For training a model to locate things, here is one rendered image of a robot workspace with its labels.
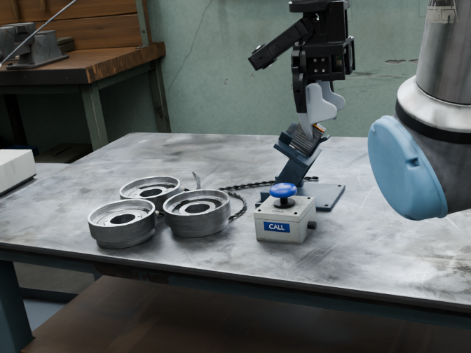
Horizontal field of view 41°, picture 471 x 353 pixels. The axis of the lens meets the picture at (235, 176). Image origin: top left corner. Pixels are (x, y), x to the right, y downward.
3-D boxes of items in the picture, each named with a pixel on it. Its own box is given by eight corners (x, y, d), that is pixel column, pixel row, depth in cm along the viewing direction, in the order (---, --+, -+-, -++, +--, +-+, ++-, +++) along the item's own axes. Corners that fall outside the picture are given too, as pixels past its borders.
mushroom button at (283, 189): (268, 221, 91) (264, 189, 90) (278, 210, 95) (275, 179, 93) (293, 223, 90) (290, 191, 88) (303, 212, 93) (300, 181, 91)
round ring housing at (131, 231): (108, 258, 92) (103, 232, 90) (82, 237, 100) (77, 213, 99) (170, 234, 97) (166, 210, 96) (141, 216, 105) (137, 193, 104)
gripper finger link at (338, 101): (345, 134, 100) (340, 80, 96) (309, 134, 102) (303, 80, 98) (349, 127, 102) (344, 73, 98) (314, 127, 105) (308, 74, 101)
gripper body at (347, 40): (344, 85, 91) (339, 0, 87) (289, 86, 95) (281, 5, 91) (356, 73, 98) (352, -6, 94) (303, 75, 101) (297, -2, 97)
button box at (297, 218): (256, 240, 92) (252, 209, 90) (274, 220, 97) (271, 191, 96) (308, 246, 88) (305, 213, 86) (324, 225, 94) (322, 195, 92)
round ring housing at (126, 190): (137, 226, 101) (132, 203, 100) (114, 209, 110) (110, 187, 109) (193, 208, 106) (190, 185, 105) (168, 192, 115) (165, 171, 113)
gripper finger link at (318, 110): (335, 144, 95) (333, 82, 92) (298, 143, 97) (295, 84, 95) (340, 140, 97) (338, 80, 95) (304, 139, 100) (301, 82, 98)
